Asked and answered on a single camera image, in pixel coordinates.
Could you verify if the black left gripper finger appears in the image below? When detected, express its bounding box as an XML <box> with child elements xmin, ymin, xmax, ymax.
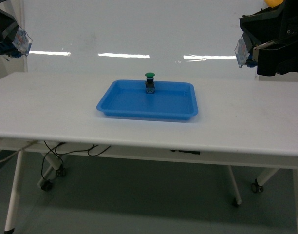
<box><xmin>0</xmin><ymin>9</ymin><xmax>19</xmax><ymax>44</ymax></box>

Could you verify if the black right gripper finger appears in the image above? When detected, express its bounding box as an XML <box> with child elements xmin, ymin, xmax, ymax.
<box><xmin>253</xmin><ymin>37</ymin><xmax>298</xmax><ymax>76</ymax></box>
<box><xmin>240</xmin><ymin>0</ymin><xmax>298</xmax><ymax>45</ymax></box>

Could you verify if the yellow mushroom push button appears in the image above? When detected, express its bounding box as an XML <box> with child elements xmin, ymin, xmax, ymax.
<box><xmin>234</xmin><ymin>0</ymin><xmax>286</xmax><ymax>69</ymax></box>

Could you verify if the red mushroom push button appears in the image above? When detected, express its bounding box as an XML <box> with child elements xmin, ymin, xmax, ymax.
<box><xmin>0</xmin><ymin>26</ymin><xmax>33</xmax><ymax>60</ymax></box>

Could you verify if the blue plastic tray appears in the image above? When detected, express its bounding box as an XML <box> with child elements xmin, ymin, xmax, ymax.
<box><xmin>96</xmin><ymin>80</ymin><xmax>198</xmax><ymax>120</ymax></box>

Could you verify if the green mushroom push button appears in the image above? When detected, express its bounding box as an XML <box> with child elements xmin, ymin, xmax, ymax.
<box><xmin>145</xmin><ymin>72</ymin><xmax>155</xmax><ymax>94</ymax></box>

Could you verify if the black cable under table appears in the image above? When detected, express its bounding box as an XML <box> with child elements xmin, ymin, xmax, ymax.
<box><xmin>41</xmin><ymin>140</ymin><xmax>112</xmax><ymax>181</ymax></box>

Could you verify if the white folding table frame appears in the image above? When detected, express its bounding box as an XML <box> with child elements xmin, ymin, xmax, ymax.
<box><xmin>0</xmin><ymin>137</ymin><xmax>298</xmax><ymax>234</ymax></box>

